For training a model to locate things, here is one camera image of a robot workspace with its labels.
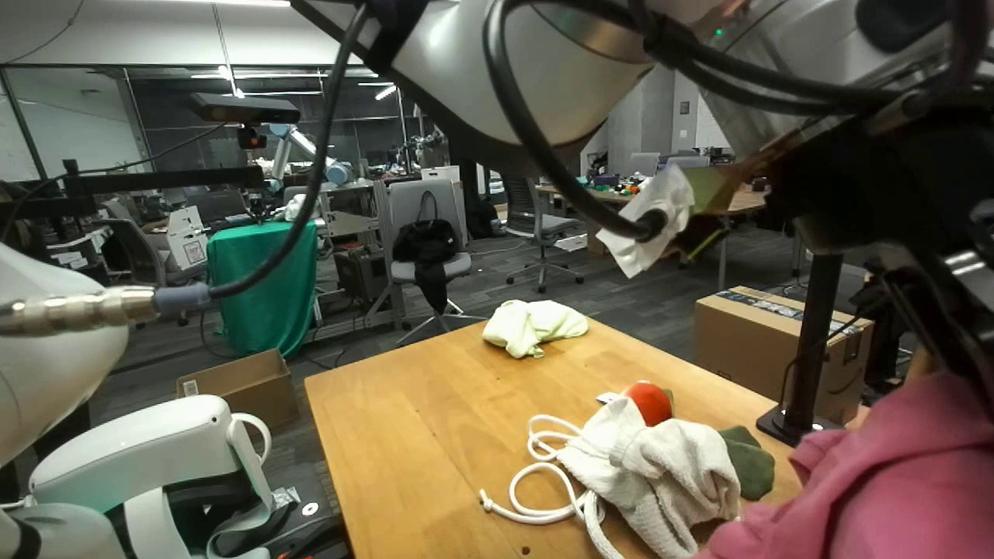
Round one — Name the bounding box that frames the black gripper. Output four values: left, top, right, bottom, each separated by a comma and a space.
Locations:
766, 86, 994, 403

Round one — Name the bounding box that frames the small open cardboard box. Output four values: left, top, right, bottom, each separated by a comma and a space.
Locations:
176, 348, 306, 432

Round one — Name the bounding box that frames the olive wrist camera box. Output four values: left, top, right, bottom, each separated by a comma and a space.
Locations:
594, 158, 802, 284

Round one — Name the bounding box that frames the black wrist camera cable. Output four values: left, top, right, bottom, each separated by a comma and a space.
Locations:
483, 0, 994, 242

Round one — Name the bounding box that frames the red plush vegetable green leaf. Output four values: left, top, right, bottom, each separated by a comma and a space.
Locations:
623, 379, 780, 502

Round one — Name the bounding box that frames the black camera stand pole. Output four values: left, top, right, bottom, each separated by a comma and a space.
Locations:
754, 247, 850, 452

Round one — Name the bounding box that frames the cardboard box with black tape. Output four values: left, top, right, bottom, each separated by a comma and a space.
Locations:
692, 284, 879, 428

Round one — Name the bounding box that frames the black stereo camera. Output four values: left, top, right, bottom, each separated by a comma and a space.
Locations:
194, 89, 306, 131

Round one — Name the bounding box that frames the light green cloth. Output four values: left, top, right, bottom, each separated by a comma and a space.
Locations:
480, 294, 594, 363

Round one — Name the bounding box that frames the magenta pink cloth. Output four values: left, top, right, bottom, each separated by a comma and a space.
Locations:
697, 368, 994, 559

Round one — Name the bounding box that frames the white cloth bag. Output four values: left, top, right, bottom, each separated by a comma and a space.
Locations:
557, 390, 746, 559

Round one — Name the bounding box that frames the background swivel chair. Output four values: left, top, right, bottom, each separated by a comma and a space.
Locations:
503, 182, 590, 294

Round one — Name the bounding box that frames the green fabric cover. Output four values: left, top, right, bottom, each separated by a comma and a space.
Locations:
201, 217, 322, 362

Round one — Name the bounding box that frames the chair with black bag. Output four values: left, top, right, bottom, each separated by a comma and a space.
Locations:
385, 181, 480, 337

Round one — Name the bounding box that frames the black mounting bar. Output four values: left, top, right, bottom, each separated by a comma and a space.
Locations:
0, 161, 271, 201

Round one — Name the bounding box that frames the white braided rope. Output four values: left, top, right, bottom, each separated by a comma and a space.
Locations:
474, 409, 615, 559

